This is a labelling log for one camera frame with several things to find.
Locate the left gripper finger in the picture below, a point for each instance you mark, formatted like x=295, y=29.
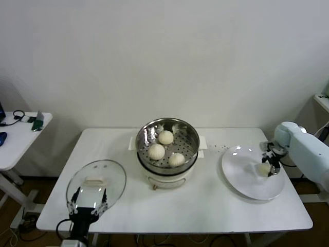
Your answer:
x=104, y=199
x=74, y=197

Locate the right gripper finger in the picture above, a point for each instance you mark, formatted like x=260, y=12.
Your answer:
x=265, y=157
x=275, y=171

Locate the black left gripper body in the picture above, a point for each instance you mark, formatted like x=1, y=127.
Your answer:
x=82, y=214

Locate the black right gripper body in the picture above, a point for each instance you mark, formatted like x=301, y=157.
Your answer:
x=273, y=159

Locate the white steamed baozi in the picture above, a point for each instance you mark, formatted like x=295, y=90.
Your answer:
x=263, y=169
x=176, y=159
x=156, y=151
x=165, y=137

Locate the pale left robot arm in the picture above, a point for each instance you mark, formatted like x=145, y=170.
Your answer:
x=83, y=242

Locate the pale right robot arm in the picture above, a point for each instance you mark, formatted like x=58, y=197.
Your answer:
x=308, y=151

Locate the perforated steel steamer basket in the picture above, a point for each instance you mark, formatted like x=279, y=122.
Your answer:
x=144, y=136

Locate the white table leg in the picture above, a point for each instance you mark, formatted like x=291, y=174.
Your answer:
x=95, y=239
x=248, y=239

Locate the white round plate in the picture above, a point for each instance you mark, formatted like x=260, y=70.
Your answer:
x=241, y=177

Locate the floor power strip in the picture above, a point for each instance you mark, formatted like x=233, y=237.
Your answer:
x=30, y=220

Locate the white electric cooker pot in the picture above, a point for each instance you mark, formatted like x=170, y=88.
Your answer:
x=167, y=182

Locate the white side table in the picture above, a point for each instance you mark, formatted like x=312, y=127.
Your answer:
x=20, y=140

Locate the green and grey device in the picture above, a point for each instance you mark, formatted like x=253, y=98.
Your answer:
x=38, y=124

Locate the small black device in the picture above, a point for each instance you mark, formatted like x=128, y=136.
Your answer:
x=32, y=119

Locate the small white box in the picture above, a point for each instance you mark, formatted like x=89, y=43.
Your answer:
x=25, y=118

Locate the blue rounded object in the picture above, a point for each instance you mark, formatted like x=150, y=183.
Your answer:
x=2, y=138

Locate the dark laptop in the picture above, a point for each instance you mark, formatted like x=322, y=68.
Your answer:
x=1, y=110

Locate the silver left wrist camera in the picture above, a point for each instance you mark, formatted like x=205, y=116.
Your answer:
x=70, y=243

